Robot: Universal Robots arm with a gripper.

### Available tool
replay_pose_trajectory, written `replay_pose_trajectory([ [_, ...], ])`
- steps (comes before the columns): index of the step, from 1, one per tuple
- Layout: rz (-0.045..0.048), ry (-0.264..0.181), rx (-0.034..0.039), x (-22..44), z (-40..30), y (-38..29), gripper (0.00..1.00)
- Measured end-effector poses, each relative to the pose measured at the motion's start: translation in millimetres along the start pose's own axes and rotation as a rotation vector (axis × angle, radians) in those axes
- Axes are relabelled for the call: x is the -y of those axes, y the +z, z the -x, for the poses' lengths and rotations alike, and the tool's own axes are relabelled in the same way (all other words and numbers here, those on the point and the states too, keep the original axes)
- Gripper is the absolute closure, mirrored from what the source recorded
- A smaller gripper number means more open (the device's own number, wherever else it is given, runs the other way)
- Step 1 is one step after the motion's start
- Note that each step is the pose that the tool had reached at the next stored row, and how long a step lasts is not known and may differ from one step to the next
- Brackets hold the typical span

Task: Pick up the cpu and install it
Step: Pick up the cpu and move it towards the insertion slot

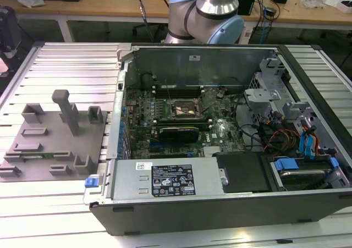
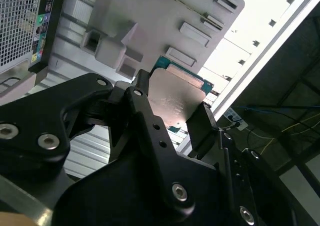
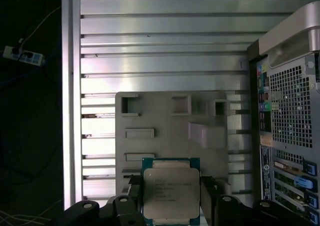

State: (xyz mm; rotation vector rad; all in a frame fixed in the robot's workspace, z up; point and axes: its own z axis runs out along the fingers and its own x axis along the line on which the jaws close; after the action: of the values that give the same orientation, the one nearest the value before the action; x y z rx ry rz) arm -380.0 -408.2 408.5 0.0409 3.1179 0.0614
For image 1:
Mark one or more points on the thin metal locking lever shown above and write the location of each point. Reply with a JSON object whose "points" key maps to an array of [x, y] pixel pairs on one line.
{"points": [[169, 91]]}

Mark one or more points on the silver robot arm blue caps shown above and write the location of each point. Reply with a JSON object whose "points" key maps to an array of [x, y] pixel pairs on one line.
{"points": [[181, 17]]}

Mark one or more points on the CPU socket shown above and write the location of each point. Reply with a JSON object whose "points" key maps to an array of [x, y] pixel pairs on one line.
{"points": [[182, 107]]}

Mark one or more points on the person black sleeved arm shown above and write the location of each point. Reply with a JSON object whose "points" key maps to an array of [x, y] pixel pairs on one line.
{"points": [[9, 30]]}

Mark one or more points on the grey plastic parts rack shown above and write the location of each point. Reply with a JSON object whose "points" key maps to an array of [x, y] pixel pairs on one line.
{"points": [[55, 146]]}

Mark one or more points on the green RAM stick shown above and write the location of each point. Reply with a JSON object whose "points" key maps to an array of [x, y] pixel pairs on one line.
{"points": [[35, 156]]}

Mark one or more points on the black office chair base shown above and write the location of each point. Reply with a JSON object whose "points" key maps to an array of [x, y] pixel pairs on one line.
{"points": [[140, 27]]}

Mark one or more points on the black cylinder inside case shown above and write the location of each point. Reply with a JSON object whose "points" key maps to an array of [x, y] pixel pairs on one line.
{"points": [[147, 81]]}

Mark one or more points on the blue case latch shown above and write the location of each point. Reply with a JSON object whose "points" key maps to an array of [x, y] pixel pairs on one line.
{"points": [[91, 182]]}

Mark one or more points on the silver power supply unit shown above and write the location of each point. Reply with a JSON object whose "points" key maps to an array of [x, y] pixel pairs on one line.
{"points": [[129, 182]]}

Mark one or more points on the black RAM slot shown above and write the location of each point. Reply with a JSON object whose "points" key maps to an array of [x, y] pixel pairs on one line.
{"points": [[187, 94], [192, 120], [203, 124], [187, 87]]}

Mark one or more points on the black graphics card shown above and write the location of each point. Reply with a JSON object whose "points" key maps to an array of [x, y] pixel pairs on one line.
{"points": [[178, 134]]}

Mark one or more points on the white sticker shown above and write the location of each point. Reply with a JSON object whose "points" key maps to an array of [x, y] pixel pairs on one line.
{"points": [[194, 57]]}

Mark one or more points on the round coin battery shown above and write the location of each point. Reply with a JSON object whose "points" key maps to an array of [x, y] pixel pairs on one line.
{"points": [[219, 94]]}

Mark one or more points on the silver chipset heatsink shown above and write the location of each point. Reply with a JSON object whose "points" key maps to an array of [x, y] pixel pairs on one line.
{"points": [[211, 151]]}

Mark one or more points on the green motherboard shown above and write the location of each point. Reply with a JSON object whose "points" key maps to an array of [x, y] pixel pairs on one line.
{"points": [[228, 138]]}

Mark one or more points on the black open PC case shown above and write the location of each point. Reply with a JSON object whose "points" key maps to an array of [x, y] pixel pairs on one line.
{"points": [[192, 217]]}

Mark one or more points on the silver metal drive cage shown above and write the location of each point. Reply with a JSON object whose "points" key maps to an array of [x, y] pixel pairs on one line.
{"points": [[259, 94]]}

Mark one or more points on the black drive bay cover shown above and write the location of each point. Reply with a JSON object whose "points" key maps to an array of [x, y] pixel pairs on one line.
{"points": [[242, 173]]}

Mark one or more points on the small metal transformer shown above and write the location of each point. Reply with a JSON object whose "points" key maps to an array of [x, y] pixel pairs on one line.
{"points": [[270, 13]]}

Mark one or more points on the hard disk blue carrier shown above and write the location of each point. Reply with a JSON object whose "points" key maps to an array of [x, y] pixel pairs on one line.
{"points": [[286, 164]]}

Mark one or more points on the white cardboard box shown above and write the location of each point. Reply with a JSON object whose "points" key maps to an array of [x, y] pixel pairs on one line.
{"points": [[346, 7]]}

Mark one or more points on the wooden desk white frame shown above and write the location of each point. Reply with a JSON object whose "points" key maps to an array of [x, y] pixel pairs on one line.
{"points": [[82, 7]]}

